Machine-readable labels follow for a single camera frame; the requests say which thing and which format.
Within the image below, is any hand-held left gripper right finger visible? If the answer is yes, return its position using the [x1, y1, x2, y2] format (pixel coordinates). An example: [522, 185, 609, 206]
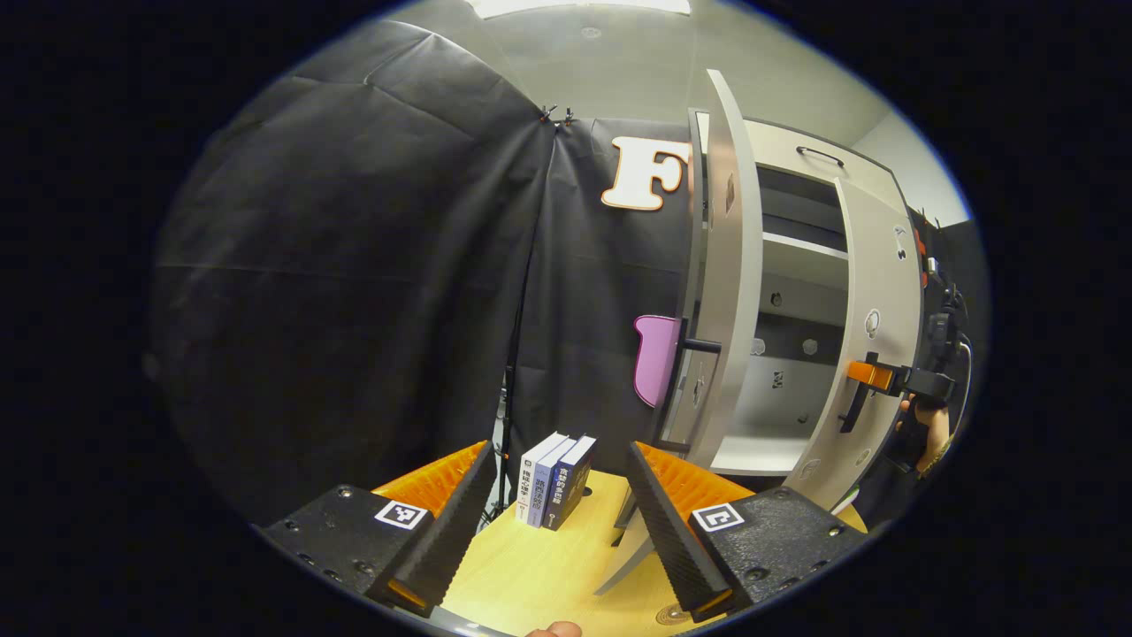
[626, 440, 868, 623]

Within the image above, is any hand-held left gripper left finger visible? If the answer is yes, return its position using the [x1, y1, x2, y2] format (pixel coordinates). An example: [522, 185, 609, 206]
[256, 440, 496, 618]

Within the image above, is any white cabinet door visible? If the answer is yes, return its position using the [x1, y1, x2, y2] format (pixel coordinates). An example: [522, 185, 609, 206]
[594, 69, 766, 595]
[783, 177, 925, 512]

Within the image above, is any grey and white cabinet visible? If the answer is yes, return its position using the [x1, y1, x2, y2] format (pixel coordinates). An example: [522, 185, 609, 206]
[690, 108, 912, 479]

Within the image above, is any white cabinet shelf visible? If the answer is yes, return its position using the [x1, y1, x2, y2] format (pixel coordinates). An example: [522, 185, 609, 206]
[762, 232, 850, 293]

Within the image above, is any white cabinet drawer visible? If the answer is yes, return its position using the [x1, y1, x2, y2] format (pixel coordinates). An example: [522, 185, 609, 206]
[743, 119, 907, 218]

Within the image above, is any black stand pole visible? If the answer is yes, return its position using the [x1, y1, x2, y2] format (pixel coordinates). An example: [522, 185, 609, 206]
[482, 239, 536, 532]

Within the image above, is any blue book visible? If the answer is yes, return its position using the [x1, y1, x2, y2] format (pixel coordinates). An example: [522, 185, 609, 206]
[528, 436, 580, 529]

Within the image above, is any dark navy book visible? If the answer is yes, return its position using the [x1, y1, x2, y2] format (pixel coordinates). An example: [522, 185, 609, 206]
[541, 435, 598, 532]

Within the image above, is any black backdrop cloth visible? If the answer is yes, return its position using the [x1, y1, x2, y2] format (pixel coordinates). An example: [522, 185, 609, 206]
[146, 19, 708, 532]

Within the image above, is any ceiling light panel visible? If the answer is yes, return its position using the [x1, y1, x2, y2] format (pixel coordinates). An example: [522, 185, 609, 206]
[469, 0, 691, 19]

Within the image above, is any black left door handle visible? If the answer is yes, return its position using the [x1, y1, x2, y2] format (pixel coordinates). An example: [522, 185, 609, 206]
[659, 336, 723, 448]

